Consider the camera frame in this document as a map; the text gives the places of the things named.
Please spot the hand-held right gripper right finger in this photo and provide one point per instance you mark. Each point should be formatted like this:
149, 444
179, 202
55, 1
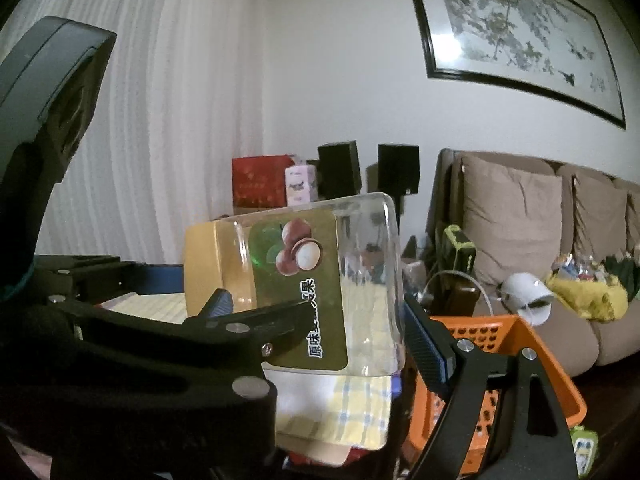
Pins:
425, 345

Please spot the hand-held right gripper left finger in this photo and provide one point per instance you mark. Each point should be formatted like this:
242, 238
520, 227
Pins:
225, 306

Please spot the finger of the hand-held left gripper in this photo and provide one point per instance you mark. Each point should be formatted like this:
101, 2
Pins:
270, 320
160, 275

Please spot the clear plastic jar gold lid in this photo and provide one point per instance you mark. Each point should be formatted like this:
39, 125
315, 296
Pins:
360, 285

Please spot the orange plastic basket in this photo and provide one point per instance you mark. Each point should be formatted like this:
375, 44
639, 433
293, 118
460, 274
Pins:
562, 385

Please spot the white curtain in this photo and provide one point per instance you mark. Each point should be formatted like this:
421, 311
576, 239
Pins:
125, 135

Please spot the yellow plaid cloth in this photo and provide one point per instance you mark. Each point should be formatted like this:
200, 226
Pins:
350, 400

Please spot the green black power station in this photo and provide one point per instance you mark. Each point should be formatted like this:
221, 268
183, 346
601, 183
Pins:
457, 247

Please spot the white dome lamp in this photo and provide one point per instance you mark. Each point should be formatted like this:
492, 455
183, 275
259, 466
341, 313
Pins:
525, 295

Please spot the tall red gift box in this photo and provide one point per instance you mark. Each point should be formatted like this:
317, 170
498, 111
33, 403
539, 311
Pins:
257, 180

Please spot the white pink carton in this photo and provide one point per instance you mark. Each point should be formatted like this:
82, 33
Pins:
301, 185

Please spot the brown sofa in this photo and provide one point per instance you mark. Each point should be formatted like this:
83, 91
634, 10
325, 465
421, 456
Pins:
565, 340

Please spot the large beige sofa cushion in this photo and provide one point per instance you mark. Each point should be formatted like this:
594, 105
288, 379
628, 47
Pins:
510, 220

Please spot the black speaker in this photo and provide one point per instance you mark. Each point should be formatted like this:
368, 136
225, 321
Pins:
339, 167
398, 167

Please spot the pile of snack packets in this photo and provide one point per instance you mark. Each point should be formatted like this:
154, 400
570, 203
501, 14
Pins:
575, 265

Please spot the yellow plush toy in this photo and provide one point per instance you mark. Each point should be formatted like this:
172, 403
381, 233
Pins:
590, 295

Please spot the green cartoon case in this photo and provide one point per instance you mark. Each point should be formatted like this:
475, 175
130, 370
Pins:
585, 447

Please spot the black garment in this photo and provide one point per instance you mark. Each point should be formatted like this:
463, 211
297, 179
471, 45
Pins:
622, 272

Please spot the framed ink painting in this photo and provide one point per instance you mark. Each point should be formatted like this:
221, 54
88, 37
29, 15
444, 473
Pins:
500, 25

